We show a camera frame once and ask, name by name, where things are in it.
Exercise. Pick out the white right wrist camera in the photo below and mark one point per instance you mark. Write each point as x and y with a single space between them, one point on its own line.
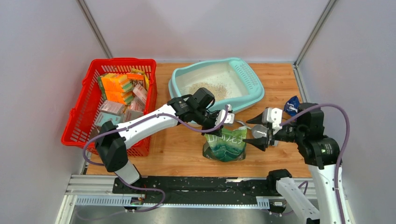
272 117

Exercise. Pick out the red plastic basket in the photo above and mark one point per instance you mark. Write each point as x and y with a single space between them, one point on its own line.
141 72

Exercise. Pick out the teal sponge box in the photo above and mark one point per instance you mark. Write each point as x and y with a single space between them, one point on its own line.
103 117

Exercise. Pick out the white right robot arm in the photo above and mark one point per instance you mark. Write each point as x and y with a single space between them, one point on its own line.
322 155

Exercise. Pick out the blue plastic bag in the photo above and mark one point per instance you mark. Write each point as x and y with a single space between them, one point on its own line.
291 106

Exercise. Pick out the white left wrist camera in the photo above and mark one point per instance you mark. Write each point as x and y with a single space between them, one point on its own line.
226 116

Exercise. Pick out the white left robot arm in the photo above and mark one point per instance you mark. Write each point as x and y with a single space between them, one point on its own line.
191 110

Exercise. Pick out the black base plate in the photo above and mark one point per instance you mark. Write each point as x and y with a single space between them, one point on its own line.
197 190

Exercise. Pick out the orange sponge pack lower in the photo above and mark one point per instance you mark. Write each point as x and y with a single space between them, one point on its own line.
120 97

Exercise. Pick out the pink sponge box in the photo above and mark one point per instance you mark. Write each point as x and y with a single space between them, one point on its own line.
112 107

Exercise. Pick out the orange sponge pack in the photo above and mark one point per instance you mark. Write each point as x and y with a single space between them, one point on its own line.
120 97
115 82

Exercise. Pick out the beige cat litter pile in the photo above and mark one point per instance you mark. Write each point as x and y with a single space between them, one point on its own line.
219 91

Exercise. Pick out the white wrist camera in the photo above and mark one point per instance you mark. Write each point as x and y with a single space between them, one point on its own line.
226 116
272 117

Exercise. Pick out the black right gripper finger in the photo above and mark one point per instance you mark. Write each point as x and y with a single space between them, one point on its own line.
258 120
261 143

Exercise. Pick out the light blue litter box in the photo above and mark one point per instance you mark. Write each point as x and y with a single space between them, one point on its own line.
232 82

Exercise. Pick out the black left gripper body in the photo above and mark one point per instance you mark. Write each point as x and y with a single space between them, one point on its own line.
206 119

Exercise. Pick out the green cat litter bag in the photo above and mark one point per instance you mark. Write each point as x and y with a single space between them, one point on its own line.
230 146

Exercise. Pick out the orange sponge pack upper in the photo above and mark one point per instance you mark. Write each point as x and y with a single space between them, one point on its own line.
115 82

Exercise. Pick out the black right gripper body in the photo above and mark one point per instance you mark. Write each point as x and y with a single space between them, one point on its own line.
288 131

